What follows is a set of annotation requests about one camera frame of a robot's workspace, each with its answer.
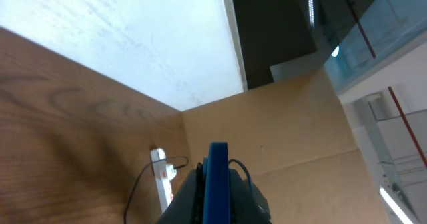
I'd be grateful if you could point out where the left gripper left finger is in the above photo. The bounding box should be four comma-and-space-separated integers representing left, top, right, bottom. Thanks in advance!
157, 168, 204, 224

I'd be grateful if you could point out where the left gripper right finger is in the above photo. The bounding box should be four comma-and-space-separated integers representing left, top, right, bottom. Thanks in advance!
230, 169, 271, 224

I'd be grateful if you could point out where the blue Galaxy smartphone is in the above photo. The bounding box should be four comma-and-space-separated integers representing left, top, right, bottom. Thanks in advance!
202, 142, 231, 224

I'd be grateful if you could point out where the black USB charging cable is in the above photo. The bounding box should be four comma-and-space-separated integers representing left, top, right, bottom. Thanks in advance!
123, 155, 190, 224

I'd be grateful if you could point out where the white USB charger plug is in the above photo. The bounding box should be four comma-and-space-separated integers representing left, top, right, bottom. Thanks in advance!
150, 148, 177, 181

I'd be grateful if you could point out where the white power strip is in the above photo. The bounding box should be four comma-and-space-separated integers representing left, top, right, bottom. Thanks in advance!
155, 171, 173, 213

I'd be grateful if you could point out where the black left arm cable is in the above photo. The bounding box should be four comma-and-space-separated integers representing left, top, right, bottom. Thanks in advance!
228, 158, 254, 191

